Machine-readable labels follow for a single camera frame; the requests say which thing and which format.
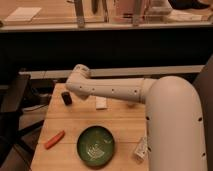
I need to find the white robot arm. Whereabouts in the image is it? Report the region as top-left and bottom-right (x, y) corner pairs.
(66, 64), (208, 171)

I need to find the white paper sheet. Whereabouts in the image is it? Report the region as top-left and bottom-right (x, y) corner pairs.
(5, 7), (41, 22)

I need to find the white rectangular sponge block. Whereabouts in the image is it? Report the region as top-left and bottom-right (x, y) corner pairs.
(96, 97), (107, 110)

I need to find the metal rail bar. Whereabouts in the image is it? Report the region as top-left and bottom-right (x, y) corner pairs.
(22, 65), (203, 79)

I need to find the green ceramic plate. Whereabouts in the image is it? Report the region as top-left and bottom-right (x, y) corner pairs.
(77, 125), (115, 167)

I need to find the orange marker pen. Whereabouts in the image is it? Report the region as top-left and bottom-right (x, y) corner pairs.
(44, 131), (65, 149)

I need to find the white paper cup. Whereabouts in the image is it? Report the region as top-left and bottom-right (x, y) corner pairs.
(127, 103), (136, 107)

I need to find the white plastic bottle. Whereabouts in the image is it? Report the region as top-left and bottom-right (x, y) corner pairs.
(134, 137), (148, 163)

